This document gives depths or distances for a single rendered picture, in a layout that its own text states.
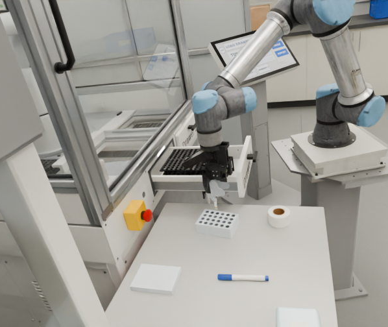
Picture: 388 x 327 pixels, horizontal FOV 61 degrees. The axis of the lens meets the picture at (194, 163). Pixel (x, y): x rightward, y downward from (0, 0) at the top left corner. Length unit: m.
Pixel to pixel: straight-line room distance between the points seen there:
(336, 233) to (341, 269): 0.24
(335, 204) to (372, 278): 0.62
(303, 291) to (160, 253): 0.44
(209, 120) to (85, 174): 0.36
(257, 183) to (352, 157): 1.14
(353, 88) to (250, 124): 1.07
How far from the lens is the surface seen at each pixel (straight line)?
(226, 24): 2.80
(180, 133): 1.48
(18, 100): 0.38
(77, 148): 0.86
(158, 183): 1.23
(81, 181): 0.90
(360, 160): 1.41
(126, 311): 0.97
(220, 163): 0.99
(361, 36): 4.15
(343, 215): 1.63
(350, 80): 1.24
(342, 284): 1.93
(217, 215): 1.13
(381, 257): 2.19
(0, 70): 0.37
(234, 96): 0.96
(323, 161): 1.34
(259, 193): 2.48
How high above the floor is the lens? 1.48
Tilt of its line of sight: 27 degrees down
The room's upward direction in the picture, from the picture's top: 10 degrees counter-clockwise
